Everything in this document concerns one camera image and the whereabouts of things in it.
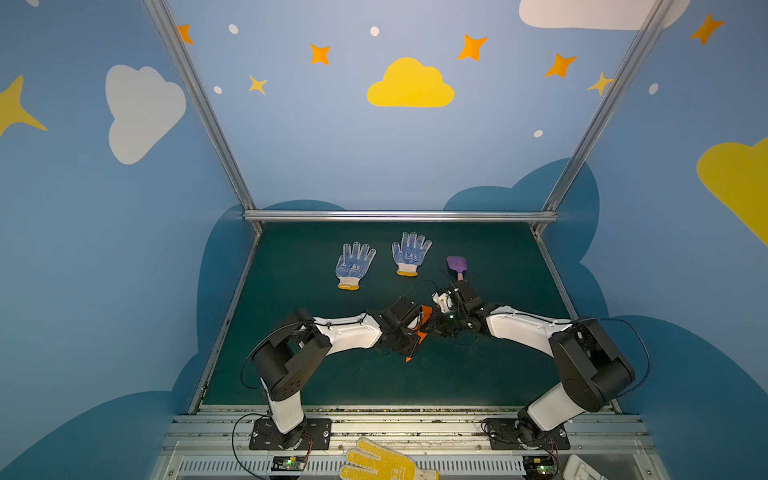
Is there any orange square paper sheet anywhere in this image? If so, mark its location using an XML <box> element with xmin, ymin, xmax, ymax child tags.
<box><xmin>406</xmin><ymin>305</ymin><xmax>433</xmax><ymax>362</ymax></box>

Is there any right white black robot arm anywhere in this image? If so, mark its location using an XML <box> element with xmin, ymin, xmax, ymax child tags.
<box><xmin>424</xmin><ymin>280</ymin><xmax>636</xmax><ymax>449</ymax></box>

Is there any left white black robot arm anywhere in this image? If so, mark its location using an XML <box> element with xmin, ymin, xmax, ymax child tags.
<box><xmin>242</xmin><ymin>297</ymin><xmax>432</xmax><ymax>450</ymax></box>

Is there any purple pink spatula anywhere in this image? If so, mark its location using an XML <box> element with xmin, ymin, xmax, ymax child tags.
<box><xmin>446</xmin><ymin>255</ymin><xmax>468</xmax><ymax>281</ymax></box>

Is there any right blue dotted work glove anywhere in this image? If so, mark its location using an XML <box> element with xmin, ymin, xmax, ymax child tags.
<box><xmin>392</xmin><ymin>232</ymin><xmax>432</xmax><ymax>277</ymax></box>

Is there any blue dotted work glove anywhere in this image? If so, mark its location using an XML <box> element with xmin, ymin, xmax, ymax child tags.
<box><xmin>335</xmin><ymin>242</ymin><xmax>377</xmax><ymax>291</ymax></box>
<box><xmin>392</xmin><ymin>232</ymin><xmax>432</xmax><ymax>277</ymax></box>

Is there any left blue dotted work glove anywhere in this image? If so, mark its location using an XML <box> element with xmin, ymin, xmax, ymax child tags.
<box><xmin>335</xmin><ymin>242</ymin><xmax>377</xmax><ymax>291</ymax></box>

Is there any yellow dotted work glove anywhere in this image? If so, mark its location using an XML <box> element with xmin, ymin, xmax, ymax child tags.
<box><xmin>339</xmin><ymin>437</ymin><xmax>441</xmax><ymax>480</ymax></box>

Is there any left green circuit board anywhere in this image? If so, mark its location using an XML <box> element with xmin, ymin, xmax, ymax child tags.
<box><xmin>270</xmin><ymin>456</ymin><xmax>307</xmax><ymax>473</ymax></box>

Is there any green circuit board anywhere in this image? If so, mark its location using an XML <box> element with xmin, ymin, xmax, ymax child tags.
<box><xmin>270</xmin><ymin>456</ymin><xmax>307</xmax><ymax>473</ymax></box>
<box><xmin>523</xmin><ymin>457</ymin><xmax>558</xmax><ymax>480</ymax></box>

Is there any right green circuit board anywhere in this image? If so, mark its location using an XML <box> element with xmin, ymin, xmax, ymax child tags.
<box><xmin>523</xmin><ymin>457</ymin><xmax>558</xmax><ymax>480</ymax></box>

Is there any white plastic object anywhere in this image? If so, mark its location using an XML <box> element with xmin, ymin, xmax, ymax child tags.
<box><xmin>561</xmin><ymin>455</ymin><xmax>606</xmax><ymax>480</ymax></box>

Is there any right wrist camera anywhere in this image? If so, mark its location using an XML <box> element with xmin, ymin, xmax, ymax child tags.
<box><xmin>432</xmin><ymin>292</ymin><xmax>455</xmax><ymax>314</ymax></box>

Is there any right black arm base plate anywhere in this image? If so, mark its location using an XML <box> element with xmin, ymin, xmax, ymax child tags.
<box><xmin>481</xmin><ymin>418</ymin><xmax>571</xmax><ymax>450</ymax></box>

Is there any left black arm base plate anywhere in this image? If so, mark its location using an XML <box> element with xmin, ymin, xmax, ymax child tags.
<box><xmin>248</xmin><ymin>418</ymin><xmax>332</xmax><ymax>451</ymax></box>

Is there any aluminium rear frame bar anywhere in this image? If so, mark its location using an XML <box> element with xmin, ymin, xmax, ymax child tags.
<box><xmin>244</xmin><ymin>210</ymin><xmax>558</xmax><ymax>224</ymax></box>

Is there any left aluminium frame post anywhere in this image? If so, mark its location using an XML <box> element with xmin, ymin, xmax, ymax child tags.
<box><xmin>144</xmin><ymin>0</ymin><xmax>257</xmax><ymax>213</ymax></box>

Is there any aluminium frame post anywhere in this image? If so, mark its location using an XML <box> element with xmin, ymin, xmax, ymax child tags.
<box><xmin>144</xmin><ymin>0</ymin><xmax>257</xmax><ymax>213</ymax></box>
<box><xmin>541</xmin><ymin>0</ymin><xmax>675</xmax><ymax>223</ymax></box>

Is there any right aluminium frame post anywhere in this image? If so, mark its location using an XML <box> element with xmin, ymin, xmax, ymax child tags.
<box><xmin>541</xmin><ymin>0</ymin><xmax>675</xmax><ymax>223</ymax></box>

